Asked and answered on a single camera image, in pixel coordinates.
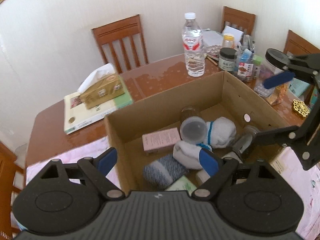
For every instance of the teal foil pouch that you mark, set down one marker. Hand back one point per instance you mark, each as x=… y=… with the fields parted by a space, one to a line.
x=298 y=87

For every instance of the wooden chair far right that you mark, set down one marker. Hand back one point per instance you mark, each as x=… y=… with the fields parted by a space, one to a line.
x=296 y=45

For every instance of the small clear jar dark contents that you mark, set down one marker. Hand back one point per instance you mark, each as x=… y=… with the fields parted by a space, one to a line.
x=193 y=128

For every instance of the wooden chair back right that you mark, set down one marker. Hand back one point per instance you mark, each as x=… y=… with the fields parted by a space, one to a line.
x=243 y=20

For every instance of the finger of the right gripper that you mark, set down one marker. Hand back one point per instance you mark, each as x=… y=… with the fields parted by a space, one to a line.
x=275 y=134
x=278 y=79

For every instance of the small jar dark lid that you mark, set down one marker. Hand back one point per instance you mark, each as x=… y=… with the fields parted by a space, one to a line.
x=227 y=59

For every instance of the pink floral tablecloth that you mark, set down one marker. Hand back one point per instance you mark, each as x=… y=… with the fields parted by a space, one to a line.
x=305 y=183

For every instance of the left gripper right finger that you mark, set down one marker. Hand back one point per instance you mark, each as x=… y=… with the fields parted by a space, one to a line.
x=219 y=171

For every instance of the translucent white plastic box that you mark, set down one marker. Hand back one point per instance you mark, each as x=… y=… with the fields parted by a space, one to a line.
x=213 y=167

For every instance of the white green book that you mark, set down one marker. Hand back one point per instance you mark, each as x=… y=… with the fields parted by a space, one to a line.
x=77 y=116

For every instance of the green C&S tissue pack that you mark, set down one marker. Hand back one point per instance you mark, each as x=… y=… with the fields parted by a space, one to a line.
x=182 y=184

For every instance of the white sock blue band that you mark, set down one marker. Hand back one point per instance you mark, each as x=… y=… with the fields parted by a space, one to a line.
x=188 y=154
x=221 y=133

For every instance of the small pink carton box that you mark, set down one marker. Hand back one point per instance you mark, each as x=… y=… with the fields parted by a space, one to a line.
x=157 y=141

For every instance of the gold tissue box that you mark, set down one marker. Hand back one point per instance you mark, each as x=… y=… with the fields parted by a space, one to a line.
x=102 y=85

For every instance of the wooden chair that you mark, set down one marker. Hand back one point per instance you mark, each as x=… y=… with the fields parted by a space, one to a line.
x=243 y=20
x=8 y=171
x=296 y=45
x=122 y=43

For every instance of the plastic water bottle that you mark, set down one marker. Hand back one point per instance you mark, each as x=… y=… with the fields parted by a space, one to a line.
x=193 y=46

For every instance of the wooden chair back centre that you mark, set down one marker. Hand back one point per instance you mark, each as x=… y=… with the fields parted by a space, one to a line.
x=122 y=43

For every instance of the yellow lid bottle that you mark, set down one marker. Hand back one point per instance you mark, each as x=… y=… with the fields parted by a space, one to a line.
x=228 y=41

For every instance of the cardboard box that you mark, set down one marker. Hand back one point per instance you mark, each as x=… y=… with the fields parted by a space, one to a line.
x=215 y=96

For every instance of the blue speckled knit sock roll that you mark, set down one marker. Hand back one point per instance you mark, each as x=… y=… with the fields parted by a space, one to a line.
x=164 y=171

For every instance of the wooden chair left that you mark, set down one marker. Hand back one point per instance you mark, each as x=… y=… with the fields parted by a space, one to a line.
x=8 y=171

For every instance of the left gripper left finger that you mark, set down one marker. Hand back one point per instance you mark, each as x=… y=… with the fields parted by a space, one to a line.
x=96 y=170

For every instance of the gold ornament coaster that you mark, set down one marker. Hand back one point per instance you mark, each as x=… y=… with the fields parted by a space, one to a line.
x=300 y=107

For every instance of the large jar black lid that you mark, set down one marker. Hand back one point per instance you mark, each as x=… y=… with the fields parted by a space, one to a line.
x=272 y=65

